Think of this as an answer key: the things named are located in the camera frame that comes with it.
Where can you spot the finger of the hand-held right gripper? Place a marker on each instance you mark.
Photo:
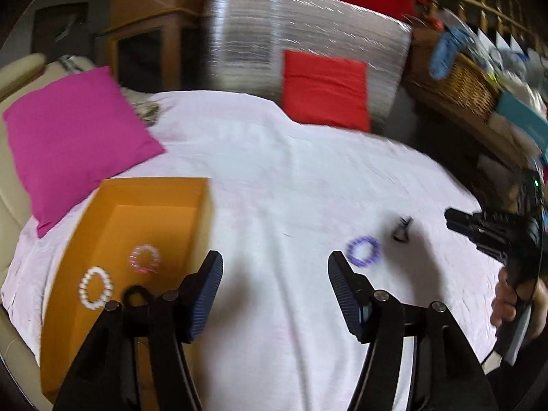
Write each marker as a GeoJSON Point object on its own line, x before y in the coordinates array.
{"type": "Point", "coordinates": [460, 219]}
{"type": "Point", "coordinates": [490, 246]}

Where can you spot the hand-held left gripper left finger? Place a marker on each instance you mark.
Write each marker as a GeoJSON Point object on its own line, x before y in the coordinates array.
{"type": "Point", "coordinates": [206, 299]}

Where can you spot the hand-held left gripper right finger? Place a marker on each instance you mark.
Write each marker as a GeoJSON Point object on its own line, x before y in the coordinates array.
{"type": "Point", "coordinates": [344, 297]}

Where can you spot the black hair clip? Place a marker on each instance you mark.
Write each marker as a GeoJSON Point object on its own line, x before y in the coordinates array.
{"type": "Point", "coordinates": [401, 233]}

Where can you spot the black bangle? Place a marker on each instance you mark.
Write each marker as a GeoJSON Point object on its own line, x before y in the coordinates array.
{"type": "Point", "coordinates": [128, 293]}

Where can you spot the orange cardboard box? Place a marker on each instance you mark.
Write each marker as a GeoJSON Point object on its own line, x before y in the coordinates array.
{"type": "Point", "coordinates": [141, 218]}

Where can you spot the person's right hand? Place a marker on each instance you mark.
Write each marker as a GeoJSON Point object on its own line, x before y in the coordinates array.
{"type": "Point", "coordinates": [503, 304]}

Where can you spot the wooden side table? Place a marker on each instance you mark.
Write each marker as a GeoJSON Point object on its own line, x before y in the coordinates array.
{"type": "Point", "coordinates": [505, 137]}

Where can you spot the teal box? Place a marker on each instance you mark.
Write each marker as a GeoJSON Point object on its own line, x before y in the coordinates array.
{"type": "Point", "coordinates": [524, 120]}

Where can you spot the wicker basket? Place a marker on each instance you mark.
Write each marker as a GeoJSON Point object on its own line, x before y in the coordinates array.
{"type": "Point", "coordinates": [462, 81]}

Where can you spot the blue cloth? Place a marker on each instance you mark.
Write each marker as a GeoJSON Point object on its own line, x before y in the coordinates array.
{"type": "Point", "coordinates": [445, 53]}

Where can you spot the red cushion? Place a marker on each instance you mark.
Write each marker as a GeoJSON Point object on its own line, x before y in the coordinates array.
{"type": "Point", "coordinates": [327, 90]}

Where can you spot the patterned cloth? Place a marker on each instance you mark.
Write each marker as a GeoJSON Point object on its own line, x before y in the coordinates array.
{"type": "Point", "coordinates": [147, 111]}

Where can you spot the pink cushion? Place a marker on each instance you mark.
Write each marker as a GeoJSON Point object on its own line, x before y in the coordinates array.
{"type": "Point", "coordinates": [72, 141]}

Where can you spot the wooden spindle railing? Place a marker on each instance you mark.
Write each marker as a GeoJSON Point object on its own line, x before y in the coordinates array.
{"type": "Point", "coordinates": [471, 0]}

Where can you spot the silver foil insulation sheet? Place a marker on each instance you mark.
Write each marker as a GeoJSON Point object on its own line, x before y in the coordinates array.
{"type": "Point", "coordinates": [248, 38]}

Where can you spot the beige sofa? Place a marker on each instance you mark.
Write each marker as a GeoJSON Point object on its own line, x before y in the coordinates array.
{"type": "Point", "coordinates": [17, 94]}

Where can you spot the wooden cabinet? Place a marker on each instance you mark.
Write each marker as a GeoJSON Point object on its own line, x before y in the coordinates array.
{"type": "Point", "coordinates": [150, 17]}

